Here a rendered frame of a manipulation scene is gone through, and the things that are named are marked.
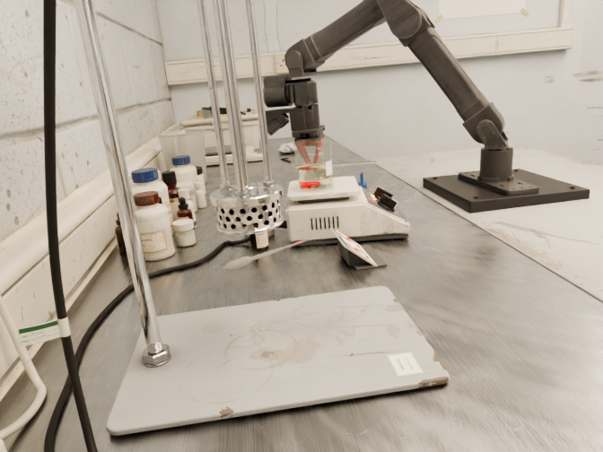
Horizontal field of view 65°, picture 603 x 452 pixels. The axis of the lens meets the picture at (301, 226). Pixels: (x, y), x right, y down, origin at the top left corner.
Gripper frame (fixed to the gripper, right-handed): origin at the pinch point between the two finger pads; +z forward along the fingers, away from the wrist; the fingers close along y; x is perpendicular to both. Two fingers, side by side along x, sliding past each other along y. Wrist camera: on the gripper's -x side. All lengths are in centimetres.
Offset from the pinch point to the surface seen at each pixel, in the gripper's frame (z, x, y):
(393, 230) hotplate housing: 4.3, 19.5, 38.9
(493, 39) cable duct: -29, 66, -134
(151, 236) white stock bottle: 1, -19, 47
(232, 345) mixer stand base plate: 5, 3, 73
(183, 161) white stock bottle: -5.1, -28.0, 11.2
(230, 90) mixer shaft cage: -20, 8, 75
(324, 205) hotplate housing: -0.7, 8.8, 40.2
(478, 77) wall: -12, 60, -138
